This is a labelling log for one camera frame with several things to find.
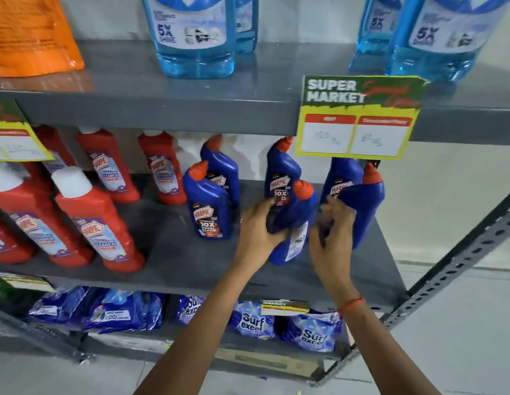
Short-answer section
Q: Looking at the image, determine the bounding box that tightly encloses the person's left forearm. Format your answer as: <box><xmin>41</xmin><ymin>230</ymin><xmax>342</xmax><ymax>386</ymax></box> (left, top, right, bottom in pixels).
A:
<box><xmin>133</xmin><ymin>259</ymin><xmax>260</xmax><ymax>395</ymax></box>

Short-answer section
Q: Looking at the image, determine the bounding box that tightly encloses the orange plastic pouch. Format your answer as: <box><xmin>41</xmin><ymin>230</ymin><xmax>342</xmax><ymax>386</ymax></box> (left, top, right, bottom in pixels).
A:
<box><xmin>0</xmin><ymin>0</ymin><xmax>85</xmax><ymax>78</ymax></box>

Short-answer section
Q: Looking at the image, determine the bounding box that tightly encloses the orange wrist thread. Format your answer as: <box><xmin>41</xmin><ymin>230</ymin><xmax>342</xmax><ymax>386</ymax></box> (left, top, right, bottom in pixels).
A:
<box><xmin>337</xmin><ymin>298</ymin><xmax>367</xmax><ymax>317</ymax></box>

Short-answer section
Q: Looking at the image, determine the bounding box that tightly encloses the grey metal shelf rack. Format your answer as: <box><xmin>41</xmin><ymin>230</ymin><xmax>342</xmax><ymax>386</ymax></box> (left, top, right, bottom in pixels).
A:
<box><xmin>0</xmin><ymin>39</ymin><xmax>510</xmax><ymax>387</ymax></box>

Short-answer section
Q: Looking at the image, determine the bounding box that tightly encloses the blue red-capped toilet cleaner bottle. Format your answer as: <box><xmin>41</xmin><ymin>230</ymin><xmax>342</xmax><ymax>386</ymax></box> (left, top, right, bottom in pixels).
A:
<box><xmin>321</xmin><ymin>162</ymin><xmax>386</xmax><ymax>252</ymax></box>
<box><xmin>266</xmin><ymin>180</ymin><xmax>319</xmax><ymax>267</ymax></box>

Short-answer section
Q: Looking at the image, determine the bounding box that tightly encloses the small yellow shelf price tag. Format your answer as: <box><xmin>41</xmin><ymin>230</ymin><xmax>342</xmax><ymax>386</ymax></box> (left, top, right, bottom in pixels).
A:
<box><xmin>0</xmin><ymin>272</ymin><xmax>58</xmax><ymax>294</ymax></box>
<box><xmin>261</xmin><ymin>299</ymin><xmax>312</xmax><ymax>317</ymax></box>

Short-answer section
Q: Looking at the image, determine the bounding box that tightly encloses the blue liquid cleaner bottle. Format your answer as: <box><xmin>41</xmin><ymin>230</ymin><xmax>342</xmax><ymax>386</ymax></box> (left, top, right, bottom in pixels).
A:
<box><xmin>385</xmin><ymin>0</ymin><xmax>510</xmax><ymax>84</ymax></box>
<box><xmin>141</xmin><ymin>0</ymin><xmax>236</xmax><ymax>80</ymax></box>
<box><xmin>234</xmin><ymin>0</ymin><xmax>259</xmax><ymax>54</ymax></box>
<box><xmin>348</xmin><ymin>0</ymin><xmax>405</xmax><ymax>75</ymax></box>

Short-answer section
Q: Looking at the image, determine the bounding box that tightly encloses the person's right hand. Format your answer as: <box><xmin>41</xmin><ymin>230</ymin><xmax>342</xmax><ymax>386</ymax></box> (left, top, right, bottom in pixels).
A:
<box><xmin>308</xmin><ymin>196</ymin><xmax>359</xmax><ymax>305</ymax></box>

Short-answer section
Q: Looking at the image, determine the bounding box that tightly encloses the row of blue cleaner bottles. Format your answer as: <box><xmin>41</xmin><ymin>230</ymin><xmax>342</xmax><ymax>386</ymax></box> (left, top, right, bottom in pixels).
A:
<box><xmin>183</xmin><ymin>135</ymin><xmax>365</xmax><ymax>241</ymax></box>

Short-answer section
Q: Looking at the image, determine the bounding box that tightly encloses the row of red cleaner bottles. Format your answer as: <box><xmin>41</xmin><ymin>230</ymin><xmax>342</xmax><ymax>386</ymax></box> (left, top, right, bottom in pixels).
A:
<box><xmin>0</xmin><ymin>125</ymin><xmax>188</xmax><ymax>273</ymax></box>

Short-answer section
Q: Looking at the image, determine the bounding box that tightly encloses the person's left hand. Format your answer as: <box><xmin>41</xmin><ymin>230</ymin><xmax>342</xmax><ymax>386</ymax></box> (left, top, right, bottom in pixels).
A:
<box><xmin>234</xmin><ymin>197</ymin><xmax>289</xmax><ymax>272</ymax></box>

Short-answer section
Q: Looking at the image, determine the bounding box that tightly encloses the person's right forearm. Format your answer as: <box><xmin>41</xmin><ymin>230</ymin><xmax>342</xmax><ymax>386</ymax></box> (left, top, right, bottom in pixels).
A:
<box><xmin>335</xmin><ymin>293</ymin><xmax>442</xmax><ymax>395</ymax></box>

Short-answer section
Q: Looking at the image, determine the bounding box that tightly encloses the green yellow price sign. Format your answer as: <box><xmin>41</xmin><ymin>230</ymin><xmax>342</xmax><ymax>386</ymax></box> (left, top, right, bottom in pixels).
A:
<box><xmin>0</xmin><ymin>98</ymin><xmax>55</xmax><ymax>163</ymax></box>
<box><xmin>295</xmin><ymin>75</ymin><xmax>430</xmax><ymax>161</ymax></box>

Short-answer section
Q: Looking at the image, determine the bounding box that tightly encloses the blue detergent packet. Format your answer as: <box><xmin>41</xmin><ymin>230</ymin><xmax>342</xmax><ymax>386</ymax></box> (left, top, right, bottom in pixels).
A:
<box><xmin>176</xmin><ymin>295</ymin><xmax>206</xmax><ymax>326</ymax></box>
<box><xmin>26</xmin><ymin>286</ymin><xmax>91</xmax><ymax>326</ymax></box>
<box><xmin>228</xmin><ymin>301</ymin><xmax>276</xmax><ymax>340</ymax></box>
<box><xmin>277</xmin><ymin>310</ymin><xmax>343</xmax><ymax>353</ymax></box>
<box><xmin>84</xmin><ymin>289</ymin><xmax>165</xmax><ymax>334</ymax></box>

